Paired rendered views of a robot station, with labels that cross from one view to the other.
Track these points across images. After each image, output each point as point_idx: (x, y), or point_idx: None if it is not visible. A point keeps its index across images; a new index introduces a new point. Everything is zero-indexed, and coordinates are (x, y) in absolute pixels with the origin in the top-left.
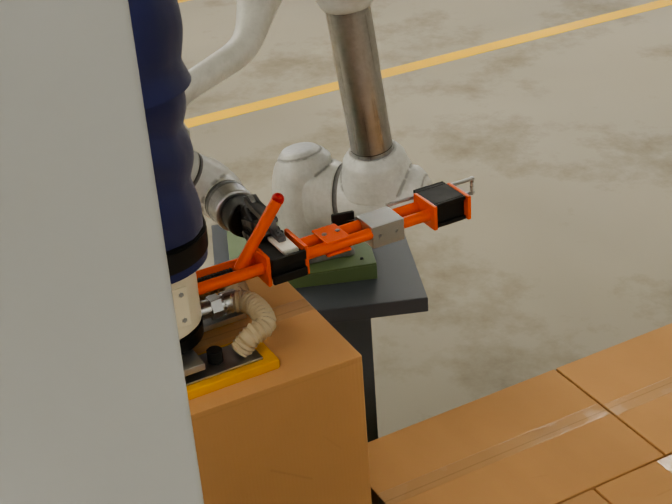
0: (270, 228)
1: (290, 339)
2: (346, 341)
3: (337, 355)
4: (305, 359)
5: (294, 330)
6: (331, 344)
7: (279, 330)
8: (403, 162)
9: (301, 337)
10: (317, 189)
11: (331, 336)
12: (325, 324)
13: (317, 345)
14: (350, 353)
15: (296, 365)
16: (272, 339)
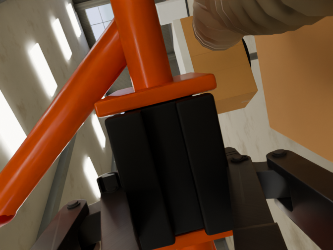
0: (99, 201)
1: (303, 62)
2: (287, 136)
3: (270, 102)
4: (270, 57)
5: (320, 86)
6: (285, 113)
7: (328, 56)
8: None
9: (303, 84)
10: None
11: (297, 128)
12: (320, 149)
13: (286, 93)
14: (271, 119)
15: (264, 37)
16: (309, 27)
